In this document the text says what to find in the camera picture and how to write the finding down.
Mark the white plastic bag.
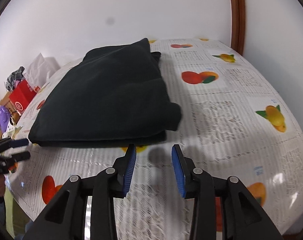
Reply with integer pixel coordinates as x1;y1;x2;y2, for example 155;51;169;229
23;52;61;88

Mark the red cardboard box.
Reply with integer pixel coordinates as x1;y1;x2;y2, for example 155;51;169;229
9;79;41;113

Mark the wooden chair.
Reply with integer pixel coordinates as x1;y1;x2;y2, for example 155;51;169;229
0;91;17;140

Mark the fruit print tablecloth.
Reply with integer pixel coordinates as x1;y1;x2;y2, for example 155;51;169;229
4;38;303;235

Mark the purple plastic toy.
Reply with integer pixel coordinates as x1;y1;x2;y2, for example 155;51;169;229
0;106;11;133

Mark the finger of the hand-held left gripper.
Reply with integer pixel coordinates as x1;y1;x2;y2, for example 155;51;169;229
0;151;31;174
0;137;29;153

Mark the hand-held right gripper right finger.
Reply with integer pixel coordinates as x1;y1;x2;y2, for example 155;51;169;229
171;144;284;240

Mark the black t-shirt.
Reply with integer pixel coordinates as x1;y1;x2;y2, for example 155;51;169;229
28;38;183;148

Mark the brown wooden door frame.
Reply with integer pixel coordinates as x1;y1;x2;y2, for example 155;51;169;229
228;0;246;55

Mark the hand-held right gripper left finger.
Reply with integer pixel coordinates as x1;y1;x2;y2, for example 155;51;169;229
23;144;137;240

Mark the checked grey cloth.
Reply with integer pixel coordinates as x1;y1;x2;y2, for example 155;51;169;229
6;66;25;90

